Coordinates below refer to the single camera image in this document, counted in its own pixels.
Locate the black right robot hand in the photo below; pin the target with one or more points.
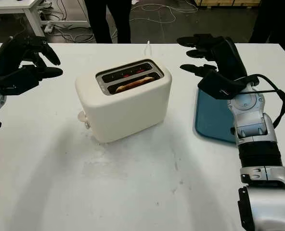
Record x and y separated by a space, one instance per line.
229 57

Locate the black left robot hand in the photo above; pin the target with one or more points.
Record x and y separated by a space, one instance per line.
5 57

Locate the browned toast slice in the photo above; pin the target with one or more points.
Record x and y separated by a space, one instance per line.
133 84

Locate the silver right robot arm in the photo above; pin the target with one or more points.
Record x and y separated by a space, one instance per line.
253 120

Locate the person in dark clothes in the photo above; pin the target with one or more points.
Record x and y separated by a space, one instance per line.
270 19

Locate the person in beige sweater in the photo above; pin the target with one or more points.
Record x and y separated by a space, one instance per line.
99 19

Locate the cream two-slot toaster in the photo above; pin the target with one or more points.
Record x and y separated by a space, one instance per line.
128 115

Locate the white metal desk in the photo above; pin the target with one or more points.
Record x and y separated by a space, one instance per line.
12 7

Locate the white power strip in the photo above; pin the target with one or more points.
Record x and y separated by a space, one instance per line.
48 27

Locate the wooden pallet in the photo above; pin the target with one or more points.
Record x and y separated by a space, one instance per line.
229 3

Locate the blue plastic tray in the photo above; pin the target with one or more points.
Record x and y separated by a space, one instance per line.
212 115

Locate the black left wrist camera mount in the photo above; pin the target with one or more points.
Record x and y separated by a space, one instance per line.
17 84

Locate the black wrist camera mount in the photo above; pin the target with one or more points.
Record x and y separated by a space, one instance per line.
217 86
17 84

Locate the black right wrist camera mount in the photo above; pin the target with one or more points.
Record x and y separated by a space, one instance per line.
217 86

